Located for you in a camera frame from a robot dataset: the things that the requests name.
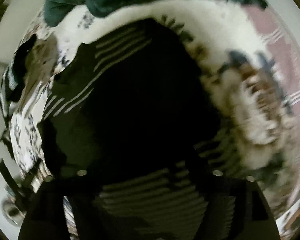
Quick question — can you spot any dark striped sweater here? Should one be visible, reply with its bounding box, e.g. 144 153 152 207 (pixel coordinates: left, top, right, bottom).
37 17 243 240

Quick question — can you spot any folded black grey striped sweater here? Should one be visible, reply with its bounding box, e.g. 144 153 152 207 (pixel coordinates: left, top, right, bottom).
0 34 37 128

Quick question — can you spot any pink floral sheet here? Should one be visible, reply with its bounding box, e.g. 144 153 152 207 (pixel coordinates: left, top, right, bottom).
242 3 300 131

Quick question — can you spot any floral bed cover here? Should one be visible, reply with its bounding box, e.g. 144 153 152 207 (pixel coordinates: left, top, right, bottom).
23 0 300 239

